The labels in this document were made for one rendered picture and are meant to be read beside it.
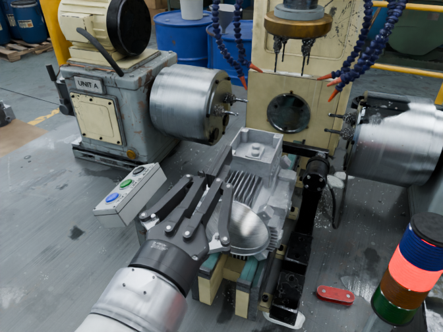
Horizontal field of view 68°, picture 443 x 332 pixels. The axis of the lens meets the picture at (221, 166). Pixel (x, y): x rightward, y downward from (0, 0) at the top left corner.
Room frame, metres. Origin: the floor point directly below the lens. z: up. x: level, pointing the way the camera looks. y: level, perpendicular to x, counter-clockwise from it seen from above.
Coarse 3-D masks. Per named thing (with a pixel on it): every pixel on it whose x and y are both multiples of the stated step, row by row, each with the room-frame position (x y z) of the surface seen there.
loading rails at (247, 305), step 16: (304, 144) 0.94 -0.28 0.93; (224, 256) 0.51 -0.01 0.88; (272, 256) 0.51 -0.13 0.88; (208, 272) 0.43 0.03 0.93; (224, 272) 0.50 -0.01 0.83; (240, 272) 0.49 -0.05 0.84; (256, 272) 0.43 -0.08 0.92; (192, 288) 0.44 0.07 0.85; (208, 288) 0.43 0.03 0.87; (240, 288) 0.40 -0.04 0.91; (256, 288) 0.39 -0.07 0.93; (208, 304) 0.43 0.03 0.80; (240, 304) 0.40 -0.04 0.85; (256, 304) 0.39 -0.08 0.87
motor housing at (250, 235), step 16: (240, 176) 0.53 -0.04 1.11; (240, 192) 0.48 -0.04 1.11; (256, 192) 0.49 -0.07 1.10; (272, 192) 0.53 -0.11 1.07; (288, 192) 0.56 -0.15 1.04; (240, 208) 0.61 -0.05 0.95; (256, 208) 0.46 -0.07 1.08; (208, 224) 0.52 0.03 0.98; (240, 224) 0.56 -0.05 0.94; (256, 224) 0.55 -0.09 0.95; (272, 224) 0.45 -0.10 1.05; (240, 240) 0.50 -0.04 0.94; (256, 240) 0.49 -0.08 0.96; (272, 240) 0.45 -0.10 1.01; (240, 256) 0.47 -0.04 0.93
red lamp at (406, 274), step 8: (424, 240) 0.31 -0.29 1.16; (400, 256) 0.29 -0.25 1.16; (392, 264) 0.29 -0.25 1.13; (400, 264) 0.28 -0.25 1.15; (408, 264) 0.27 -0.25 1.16; (392, 272) 0.29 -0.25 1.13; (400, 272) 0.28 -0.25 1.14; (408, 272) 0.27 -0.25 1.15; (416, 272) 0.27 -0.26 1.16; (424, 272) 0.26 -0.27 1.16; (432, 272) 0.26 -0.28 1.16; (440, 272) 0.26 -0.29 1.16; (400, 280) 0.27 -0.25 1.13; (408, 280) 0.27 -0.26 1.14; (416, 280) 0.26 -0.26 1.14; (424, 280) 0.26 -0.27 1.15; (432, 280) 0.26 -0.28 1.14; (408, 288) 0.26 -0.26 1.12; (416, 288) 0.26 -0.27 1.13; (424, 288) 0.26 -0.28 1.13
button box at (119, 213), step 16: (128, 176) 0.60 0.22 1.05; (144, 176) 0.57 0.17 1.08; (160, 176) 0.61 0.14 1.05; (112, 192) 0.54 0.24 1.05; (128, 192) 0.52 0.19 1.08; (144, 192) 0.54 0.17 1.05; (96, 208) 0.49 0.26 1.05; (112, 208) 0.47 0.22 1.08; (128, 208) 0.49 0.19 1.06; (112, 224) 0.47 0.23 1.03; (128, 224) 0.47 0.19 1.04
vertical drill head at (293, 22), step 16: (288, 0) 0.91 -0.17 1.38; (304, 0) 0.89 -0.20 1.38; (272, 16) 0.92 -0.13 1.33; (288, 16) 0.88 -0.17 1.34; (304, 16) 0.87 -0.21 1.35; (320, 16) 0.89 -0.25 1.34; (272, 32) 0.89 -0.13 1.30; (288, 32) 0.86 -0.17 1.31; (304, 32) 0.85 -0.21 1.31; (320, 32) 0.86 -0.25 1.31; (304, 48) 0.87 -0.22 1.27; (304, 64) 0.88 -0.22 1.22
